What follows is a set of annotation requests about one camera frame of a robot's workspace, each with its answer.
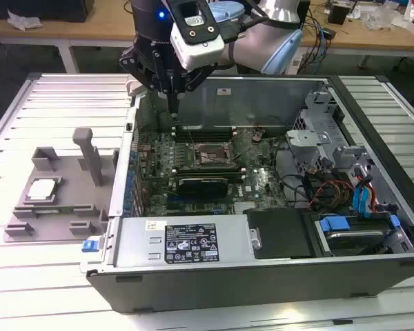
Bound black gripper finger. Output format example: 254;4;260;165
174;63;217;117
119;48;175;117

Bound silver CPU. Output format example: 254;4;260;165
26;178;62;203

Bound CPU socket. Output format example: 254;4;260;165
192;140;233;169

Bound grey case latch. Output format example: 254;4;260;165
126;79;146;98

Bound wooden desk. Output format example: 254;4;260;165
0;0;414;75

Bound green motherboard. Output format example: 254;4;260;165
132;126;297;219

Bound black graphics card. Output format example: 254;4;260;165
177;177;230;208

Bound large black box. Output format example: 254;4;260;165
0;0;96;23

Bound grey metal drive cage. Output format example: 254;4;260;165
284;90;375;182

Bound white crumpled plastic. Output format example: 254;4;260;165
6;9;43;31

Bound silver chipset heatsink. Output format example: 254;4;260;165
233;201;260;217

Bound grey parts rack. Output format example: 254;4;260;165
3;127;120;244

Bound small black box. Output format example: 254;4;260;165
327;3;350;26

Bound silver power supply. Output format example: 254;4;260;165
112;215;260;269

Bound black plastic shroud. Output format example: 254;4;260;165
244;208;313;260

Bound blue case latch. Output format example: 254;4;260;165
81;239;101;254

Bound clear plastic bags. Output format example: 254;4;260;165
361;5;406;32

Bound hard disk in blue carrier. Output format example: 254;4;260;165
313;213;401;258

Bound dark grey PC case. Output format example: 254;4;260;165
79;72;414;314

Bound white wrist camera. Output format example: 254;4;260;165
170;0;226;70

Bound red yellow power wires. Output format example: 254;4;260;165
308;179;357;212

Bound blue flat wire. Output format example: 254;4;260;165
362;181;377;219
352;185;364;217

